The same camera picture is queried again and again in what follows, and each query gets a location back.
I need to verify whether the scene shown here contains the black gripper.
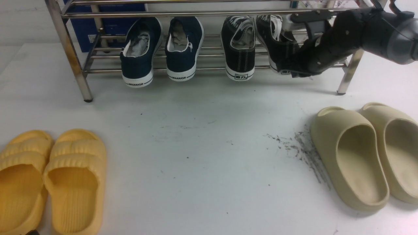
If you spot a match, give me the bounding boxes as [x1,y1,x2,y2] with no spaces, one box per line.
[287,29,356,77]

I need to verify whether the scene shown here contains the black canvas sneaker white laces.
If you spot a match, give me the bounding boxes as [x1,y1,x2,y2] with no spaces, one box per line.
[255,14,312,78]

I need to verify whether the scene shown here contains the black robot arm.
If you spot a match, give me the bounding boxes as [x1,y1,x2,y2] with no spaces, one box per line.
[280,7,417,77]

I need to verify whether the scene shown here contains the colourful poster behind rack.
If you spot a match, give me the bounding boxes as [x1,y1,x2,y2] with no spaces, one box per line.
[289,0,370,12]

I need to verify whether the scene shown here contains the blue box behind rack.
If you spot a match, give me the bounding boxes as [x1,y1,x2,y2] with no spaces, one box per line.
[69,3,148,53]

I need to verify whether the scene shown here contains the stainless steel shoe rack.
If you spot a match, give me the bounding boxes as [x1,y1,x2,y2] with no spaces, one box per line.
[45,0,388,103]

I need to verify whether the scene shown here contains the beige foam slide left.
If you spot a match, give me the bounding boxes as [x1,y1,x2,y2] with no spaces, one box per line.
[310,106,390,212]

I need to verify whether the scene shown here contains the beige foam slide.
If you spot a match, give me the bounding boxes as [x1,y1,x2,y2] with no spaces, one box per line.
[360,102,418,204]
[310,106,390,212]

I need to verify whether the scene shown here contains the beige foam slide right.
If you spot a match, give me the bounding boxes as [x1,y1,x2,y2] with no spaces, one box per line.
[360,102,418,204]

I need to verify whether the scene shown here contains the navy sneaker right of pair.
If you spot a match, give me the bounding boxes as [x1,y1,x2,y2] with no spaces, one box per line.
[165,16,204,82]

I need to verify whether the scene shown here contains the navy sneaker of pair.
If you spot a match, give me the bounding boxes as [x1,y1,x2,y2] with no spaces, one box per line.
[120,17,163,89]
[165,16,204,82]

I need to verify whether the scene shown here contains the navy sneaker left of pair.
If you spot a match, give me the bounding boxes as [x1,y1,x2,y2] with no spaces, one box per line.
[120,17,163,89]

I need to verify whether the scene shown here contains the yellow ridged slide inner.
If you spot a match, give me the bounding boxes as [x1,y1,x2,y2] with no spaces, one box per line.
[43,129,107,235]

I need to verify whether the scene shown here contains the yellow ridged slide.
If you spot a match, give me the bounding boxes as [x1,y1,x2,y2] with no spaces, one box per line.
[43,129,107,235]
[0,130,54,235]

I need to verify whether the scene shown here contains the yellow ridged slide outer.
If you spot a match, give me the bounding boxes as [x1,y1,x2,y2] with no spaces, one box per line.
[0,130,54,235]

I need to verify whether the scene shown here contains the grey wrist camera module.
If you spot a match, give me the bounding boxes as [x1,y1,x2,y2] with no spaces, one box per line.
[281,9,333,32]

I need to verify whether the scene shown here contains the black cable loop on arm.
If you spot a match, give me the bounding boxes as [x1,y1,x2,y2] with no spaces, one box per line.
[371,0,415,17]

